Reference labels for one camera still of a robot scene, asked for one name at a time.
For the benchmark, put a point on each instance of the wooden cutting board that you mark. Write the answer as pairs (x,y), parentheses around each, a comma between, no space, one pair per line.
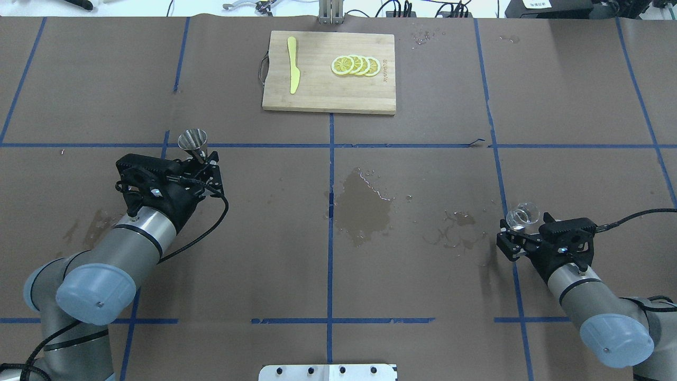
(320,90)

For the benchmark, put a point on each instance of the steel double jigger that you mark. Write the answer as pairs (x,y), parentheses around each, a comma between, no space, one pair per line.
(195,143)

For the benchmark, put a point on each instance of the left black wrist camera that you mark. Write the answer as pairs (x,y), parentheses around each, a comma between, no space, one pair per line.
(146,175)

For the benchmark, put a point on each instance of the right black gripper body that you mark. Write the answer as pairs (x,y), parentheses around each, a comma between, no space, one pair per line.
(535,261)

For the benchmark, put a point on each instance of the lemon slice four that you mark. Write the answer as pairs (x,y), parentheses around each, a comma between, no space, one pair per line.
(374,67)

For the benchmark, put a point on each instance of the aluminium frame post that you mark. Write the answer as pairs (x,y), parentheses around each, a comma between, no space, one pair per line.
(331,12)

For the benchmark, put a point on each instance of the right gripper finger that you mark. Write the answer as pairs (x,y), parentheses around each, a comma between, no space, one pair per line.
(547,218)
(511,244)

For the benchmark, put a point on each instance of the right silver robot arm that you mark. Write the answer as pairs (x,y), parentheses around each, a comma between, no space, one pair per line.
(636,332)

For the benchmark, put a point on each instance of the lemon slice two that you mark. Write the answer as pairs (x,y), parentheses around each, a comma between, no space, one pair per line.
(358,65)

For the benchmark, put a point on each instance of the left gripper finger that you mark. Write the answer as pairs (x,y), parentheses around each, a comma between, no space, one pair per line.
(211,177)

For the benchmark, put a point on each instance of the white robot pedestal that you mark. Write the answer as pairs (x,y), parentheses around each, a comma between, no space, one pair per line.
(329,372)

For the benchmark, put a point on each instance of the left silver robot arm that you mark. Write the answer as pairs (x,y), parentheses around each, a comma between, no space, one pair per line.
(77,297)

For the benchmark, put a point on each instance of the yellow plastic knife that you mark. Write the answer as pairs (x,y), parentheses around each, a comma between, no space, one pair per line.
(292,45)

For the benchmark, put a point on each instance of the clear glass cup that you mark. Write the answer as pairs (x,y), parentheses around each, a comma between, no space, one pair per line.
(522,216)

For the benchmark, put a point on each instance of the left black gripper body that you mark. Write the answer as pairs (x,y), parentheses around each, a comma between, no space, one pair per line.
(183,201)

